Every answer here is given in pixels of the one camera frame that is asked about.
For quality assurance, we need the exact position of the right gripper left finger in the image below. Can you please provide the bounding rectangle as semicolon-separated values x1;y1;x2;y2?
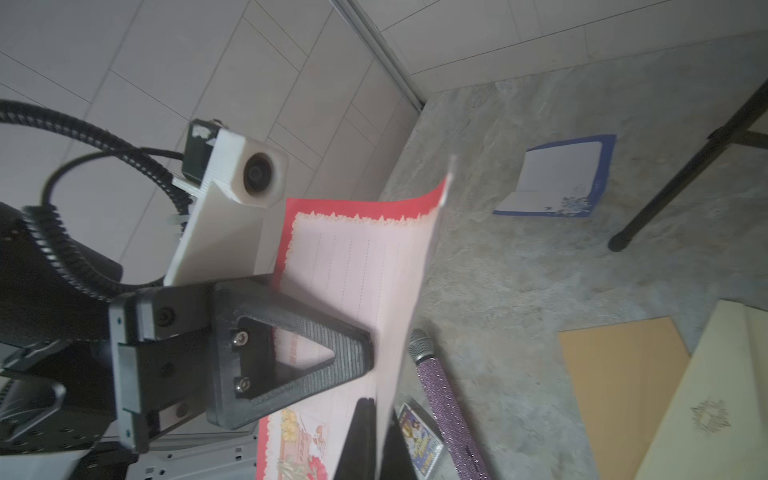
334;398;377;480

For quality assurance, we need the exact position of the cream envelope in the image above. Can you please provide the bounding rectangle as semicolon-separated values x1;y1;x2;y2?
636;300;767;479

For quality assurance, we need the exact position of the purple glitter microphone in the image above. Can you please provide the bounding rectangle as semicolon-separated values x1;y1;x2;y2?
408;329;491;480

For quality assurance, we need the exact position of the black perforated music stand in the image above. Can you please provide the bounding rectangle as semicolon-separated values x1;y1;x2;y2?
607;81;767;252

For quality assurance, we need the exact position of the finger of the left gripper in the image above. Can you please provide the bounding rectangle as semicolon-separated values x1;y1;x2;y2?
206;277;374;430

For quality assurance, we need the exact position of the small colourful card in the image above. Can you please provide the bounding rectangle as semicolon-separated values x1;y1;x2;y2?
397;401;445;479

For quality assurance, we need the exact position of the tan brown envelope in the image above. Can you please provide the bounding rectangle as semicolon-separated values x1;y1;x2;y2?
558;317;689;479

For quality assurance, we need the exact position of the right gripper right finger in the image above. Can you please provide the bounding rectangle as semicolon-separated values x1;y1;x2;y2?
379;412;417;480

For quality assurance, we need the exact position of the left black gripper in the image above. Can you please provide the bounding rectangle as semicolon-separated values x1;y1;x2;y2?
1;206;210;479

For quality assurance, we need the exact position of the pink red-bordered letter paper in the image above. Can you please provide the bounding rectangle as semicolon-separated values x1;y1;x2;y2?
256;175;453;479

